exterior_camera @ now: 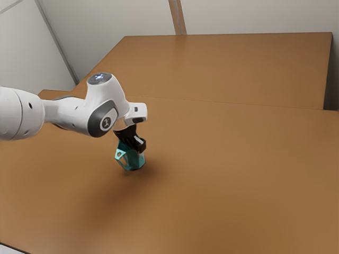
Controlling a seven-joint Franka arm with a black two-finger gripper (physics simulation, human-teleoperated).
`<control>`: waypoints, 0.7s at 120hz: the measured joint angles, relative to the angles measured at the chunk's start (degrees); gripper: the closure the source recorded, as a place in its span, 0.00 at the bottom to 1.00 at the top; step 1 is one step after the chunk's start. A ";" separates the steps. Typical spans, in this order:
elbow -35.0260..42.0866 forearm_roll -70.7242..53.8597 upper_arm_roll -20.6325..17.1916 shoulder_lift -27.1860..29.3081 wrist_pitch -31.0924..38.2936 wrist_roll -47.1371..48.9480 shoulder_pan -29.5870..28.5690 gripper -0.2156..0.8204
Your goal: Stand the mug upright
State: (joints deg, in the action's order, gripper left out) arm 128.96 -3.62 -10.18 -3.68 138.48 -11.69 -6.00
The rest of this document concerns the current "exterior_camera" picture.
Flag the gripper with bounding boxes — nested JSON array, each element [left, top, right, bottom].
[[113, 124, 147, 153]]

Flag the teal faceted mug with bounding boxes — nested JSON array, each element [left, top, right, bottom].
[[114, 140, 146, 172]]

